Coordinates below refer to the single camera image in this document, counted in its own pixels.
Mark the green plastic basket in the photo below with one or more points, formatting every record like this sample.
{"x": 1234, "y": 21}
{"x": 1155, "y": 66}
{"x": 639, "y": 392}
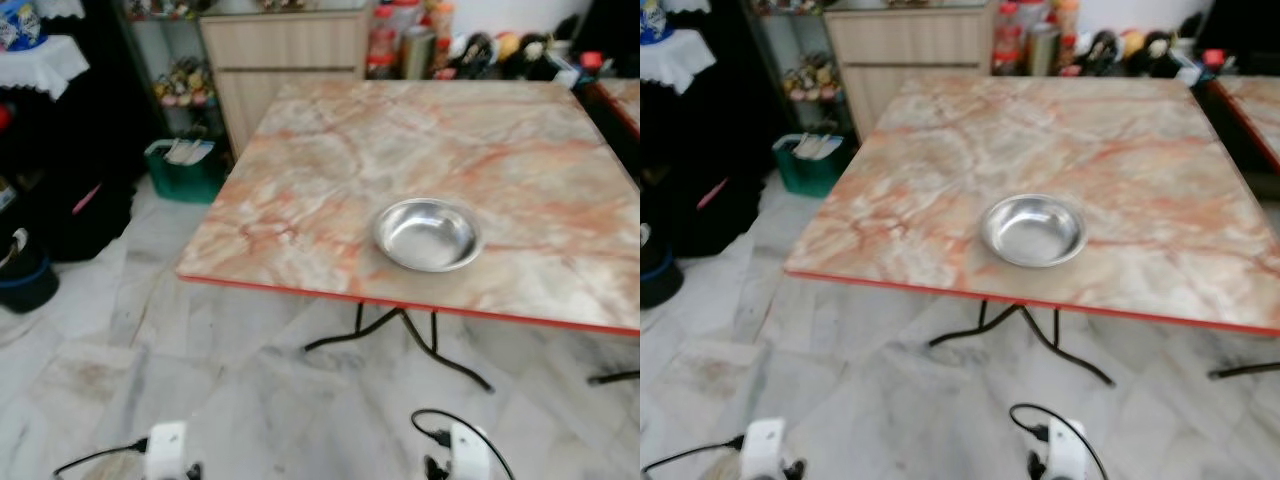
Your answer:
{"x": 185, "y": 180}
{"x": 808, "y": 175}

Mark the black metal table foot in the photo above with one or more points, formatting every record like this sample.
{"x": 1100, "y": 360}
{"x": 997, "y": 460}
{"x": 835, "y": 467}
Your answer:
{"x": 615, "y": 377}
{"x": 1245, "y": 369}

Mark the red plastic bottle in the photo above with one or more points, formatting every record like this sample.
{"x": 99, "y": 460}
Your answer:
{"x": 383, "y": 45}
{"x": 1008, "y": 40}

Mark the red-capped bottle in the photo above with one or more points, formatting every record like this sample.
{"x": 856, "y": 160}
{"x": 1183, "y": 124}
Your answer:
{"x": 1214, "y": 59}
{"x": 592, "y": 63}

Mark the glass display shelf with figurines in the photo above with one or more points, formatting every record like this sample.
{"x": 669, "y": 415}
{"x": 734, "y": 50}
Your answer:
{"x": 815, "y": 80}
{"x": 185, "y": 85}

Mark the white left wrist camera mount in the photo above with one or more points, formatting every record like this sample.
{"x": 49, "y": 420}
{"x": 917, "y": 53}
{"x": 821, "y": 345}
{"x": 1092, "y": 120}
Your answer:
{"x": 166, "y": 448}
{"x": 764, "y": 445}

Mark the blue and white ornament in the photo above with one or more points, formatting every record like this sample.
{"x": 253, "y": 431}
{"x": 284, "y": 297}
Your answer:
{"x": 652, "y": 22}
{"x": 20, "y": 28}

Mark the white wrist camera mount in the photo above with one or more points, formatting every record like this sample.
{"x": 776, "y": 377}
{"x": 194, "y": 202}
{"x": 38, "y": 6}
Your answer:
{"x": 764, "y": 445}
{"x": 166, "y": 448}
{"x": 1067, "y": 450}
{"x": 470, "y": 452}

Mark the black bucket with blue band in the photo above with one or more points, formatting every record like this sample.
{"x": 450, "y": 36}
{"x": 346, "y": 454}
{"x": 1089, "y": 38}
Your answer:
{"x": 658, "y": 280}
{"x": 25, "y": 285}

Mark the black bag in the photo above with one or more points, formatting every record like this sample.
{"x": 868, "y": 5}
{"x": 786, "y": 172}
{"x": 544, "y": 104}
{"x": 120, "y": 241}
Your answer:
{"x": 95, "y": 215}
{"x": 725, "y": 210}

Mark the light wooden cabinet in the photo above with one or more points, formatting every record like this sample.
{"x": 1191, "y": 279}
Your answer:
{"x": 905, "y": 55}
{"x": 285, "y": 60}

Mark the black metal table legs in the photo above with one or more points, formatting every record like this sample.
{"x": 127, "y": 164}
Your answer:
{"x": 1050, "y": 350}
{"x": 432, "y": 352}

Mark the round stainless steel bowl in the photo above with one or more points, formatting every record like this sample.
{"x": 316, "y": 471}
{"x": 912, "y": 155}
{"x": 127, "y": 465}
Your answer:
{"x": 428, "y": 236}
{"x": 1033, "y": 231}

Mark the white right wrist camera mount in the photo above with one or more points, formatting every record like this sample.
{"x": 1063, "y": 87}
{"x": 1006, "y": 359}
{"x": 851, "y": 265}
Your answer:
{"x": 470, "y": 452}
{"x": 1067, "y": 450}

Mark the steel thermos flask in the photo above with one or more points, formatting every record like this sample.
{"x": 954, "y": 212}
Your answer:
{"x": 418, "y": 55}
{"x": 1043, "y": 50}

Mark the white lace cloth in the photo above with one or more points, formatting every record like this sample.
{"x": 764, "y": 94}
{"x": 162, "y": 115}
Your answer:
{"x": 40, "y": 62}
{"x": 675, "y": 55}

